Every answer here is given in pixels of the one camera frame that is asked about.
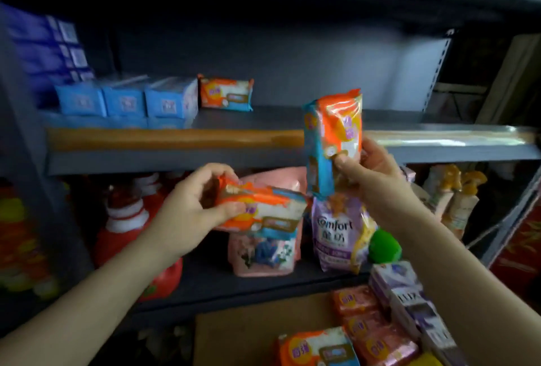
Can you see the person's left hand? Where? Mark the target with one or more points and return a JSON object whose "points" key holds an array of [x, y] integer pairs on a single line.
{"points": [[181, 220]]}

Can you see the person's right hand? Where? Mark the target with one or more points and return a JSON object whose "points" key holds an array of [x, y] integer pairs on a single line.
{"points": [[380, 188]]}

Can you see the person's left thumb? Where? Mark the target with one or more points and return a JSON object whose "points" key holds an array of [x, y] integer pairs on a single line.
{"points": [[226, 211]]}

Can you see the person's right thumb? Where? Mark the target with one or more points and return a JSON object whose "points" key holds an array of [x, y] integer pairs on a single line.
{"points": [[348, 167]]}

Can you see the orange white soap packet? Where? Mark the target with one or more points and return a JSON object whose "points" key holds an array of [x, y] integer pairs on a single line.
{"points": [[270, 209]]}

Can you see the orange blue soap packet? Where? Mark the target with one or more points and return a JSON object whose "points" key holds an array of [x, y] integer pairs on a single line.
{"points": [[334, 124]]}

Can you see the person's right forearm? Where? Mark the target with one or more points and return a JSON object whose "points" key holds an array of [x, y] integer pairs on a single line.
{"points": [[473, 294]]}

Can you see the person's left forearm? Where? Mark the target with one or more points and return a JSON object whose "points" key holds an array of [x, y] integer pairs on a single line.
{"points": [[84, 306]]}

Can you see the pink floral refill pouch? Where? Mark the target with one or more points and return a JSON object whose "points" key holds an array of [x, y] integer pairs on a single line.
{"points": [[262, 256]]}

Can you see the grey metal shelf rack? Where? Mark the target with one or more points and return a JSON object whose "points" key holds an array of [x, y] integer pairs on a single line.
{"points": [[253, 160]]}

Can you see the purple softener pouch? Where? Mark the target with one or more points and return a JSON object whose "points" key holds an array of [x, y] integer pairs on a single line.
{"points": [[338, 234]]}

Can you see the small red bottle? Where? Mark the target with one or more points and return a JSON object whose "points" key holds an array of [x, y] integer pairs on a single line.
{"points": [[150, 192]]}

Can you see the green bottle cap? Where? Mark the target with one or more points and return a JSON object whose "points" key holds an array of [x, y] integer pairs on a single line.
{"points": [[384, 247]]}

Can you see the yellow white pouch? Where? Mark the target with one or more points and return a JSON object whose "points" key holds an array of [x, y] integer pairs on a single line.
{"points": [[441, 188], [463, 207]]}

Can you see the large red bottle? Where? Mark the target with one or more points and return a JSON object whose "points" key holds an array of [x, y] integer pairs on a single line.
{"points": [[122, 234]]}

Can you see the purple white soap box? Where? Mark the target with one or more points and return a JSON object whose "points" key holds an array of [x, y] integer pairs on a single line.
{"points": [[412, 306], [437, 338], [395, 279]]}

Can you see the brown cardboard box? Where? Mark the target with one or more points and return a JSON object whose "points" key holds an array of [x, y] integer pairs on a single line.
{"points": [[245, 334]]}

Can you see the pink soap packet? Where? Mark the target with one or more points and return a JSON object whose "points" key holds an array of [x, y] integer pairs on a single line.
{"points": [[389, 351], [363, 327], [353, 300]]}

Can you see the stack of light blue packets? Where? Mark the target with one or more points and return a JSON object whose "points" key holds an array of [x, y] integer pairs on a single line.
{"points": [[126, 101]]}

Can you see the red patterned rug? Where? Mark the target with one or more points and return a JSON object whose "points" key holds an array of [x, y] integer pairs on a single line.
{"points": [[520, 251]]}

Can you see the stack of colourful packets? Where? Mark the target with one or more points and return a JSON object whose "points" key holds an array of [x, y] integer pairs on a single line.
{"points": [[21, 243]]}

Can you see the stack of dark blue packets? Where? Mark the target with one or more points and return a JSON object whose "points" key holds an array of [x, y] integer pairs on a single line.
{"points": [[38, 52]]}

